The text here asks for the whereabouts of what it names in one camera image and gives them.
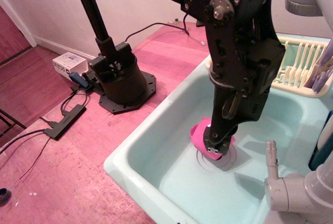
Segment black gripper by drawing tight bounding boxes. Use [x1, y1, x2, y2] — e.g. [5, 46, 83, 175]
[203, 39, 285, 155]

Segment pink plastic cup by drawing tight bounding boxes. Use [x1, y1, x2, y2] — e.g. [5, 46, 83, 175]
[189, 117, 237, 162]

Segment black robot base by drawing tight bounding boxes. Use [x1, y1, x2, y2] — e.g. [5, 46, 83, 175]
[80, 0, 156, 114]

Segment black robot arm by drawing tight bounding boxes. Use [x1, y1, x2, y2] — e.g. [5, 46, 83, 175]
[172, 0, 285, 155]

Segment turquoise toy sink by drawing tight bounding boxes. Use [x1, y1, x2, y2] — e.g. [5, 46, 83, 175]
[104, 62, 332, 223]

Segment grey toy faucet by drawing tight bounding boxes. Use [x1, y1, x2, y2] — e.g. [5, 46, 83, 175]
[264, 141, 332, 223]

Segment cream dish rack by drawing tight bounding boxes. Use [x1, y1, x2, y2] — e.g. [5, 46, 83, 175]
[209, 36, 332, 98]

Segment purple utensils in rack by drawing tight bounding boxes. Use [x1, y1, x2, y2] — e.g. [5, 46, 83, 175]
[311, 39, 332, 94]

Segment black usb hub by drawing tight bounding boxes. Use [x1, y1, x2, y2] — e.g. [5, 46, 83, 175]
[40, 104, 86, 141]

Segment blue clamp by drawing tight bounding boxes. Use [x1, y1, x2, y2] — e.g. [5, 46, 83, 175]
[69, 72, 92, 90]

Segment white cardboard box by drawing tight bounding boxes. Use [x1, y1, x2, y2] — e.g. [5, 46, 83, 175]
[52, 52, 88, 80]

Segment black tape roll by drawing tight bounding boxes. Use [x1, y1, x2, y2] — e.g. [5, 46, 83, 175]
[0, 188, 11, 207]

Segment black cable on table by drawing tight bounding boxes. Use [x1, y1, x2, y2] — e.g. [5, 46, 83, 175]
[124, 12, 190, 43]

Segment black chair frame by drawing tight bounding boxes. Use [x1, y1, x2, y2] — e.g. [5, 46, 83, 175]
[0, 109, 27, 137]

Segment grey cable from hub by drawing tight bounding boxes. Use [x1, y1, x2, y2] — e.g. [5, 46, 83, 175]
[0, 128, 50, 157]

